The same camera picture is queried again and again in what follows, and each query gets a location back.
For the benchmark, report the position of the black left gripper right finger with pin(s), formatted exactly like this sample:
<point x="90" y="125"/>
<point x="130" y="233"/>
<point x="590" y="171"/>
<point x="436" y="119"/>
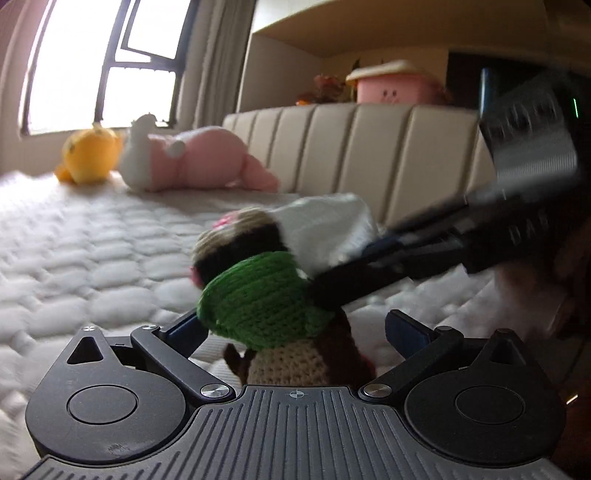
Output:
<point x="425" y="352"/>

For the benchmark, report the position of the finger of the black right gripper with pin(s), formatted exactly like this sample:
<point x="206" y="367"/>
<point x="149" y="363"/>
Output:
<point x="383" y="265"/>
<point x="452" y="218"/>

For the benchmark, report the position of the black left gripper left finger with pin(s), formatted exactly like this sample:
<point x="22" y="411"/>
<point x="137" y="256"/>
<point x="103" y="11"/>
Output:
<point x="167" y="350"/>

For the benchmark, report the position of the crochet plant pot toy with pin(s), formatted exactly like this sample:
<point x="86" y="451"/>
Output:
<point x="254" y="295"/>

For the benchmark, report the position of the white paper towel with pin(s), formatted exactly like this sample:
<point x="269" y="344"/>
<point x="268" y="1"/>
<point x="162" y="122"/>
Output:
<point x="324" y="231"/>

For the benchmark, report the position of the person's hand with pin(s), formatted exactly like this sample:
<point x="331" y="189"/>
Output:
<point x="537" y="309"/>

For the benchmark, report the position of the beige padded headboard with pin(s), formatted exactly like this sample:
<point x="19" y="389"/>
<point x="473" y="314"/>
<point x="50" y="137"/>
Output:
<point x="400" y="159"/>

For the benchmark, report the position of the white quilted mattress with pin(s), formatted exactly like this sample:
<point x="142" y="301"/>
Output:
<point x="101" y="255"/>

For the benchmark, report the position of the pink storage box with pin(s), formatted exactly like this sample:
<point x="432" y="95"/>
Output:
<point x="397" y="82"/>

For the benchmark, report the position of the artificial flower plant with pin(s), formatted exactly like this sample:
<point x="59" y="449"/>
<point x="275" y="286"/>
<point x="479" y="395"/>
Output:
<point x="328" y="89"/>

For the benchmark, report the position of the pink white plush rabbit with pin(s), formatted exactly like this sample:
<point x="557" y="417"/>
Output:
<point x="206" y="158"/>

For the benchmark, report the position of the yellow plush toy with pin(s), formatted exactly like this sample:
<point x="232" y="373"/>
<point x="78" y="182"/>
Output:
<point x="88" y="156"/>

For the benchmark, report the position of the beige curtain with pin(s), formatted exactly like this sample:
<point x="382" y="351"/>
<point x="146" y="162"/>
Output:
<point x="219" y="38"/>

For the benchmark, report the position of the black framed window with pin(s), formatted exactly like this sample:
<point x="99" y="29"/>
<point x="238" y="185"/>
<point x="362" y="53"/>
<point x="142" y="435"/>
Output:
<point x="106" y="62"/>

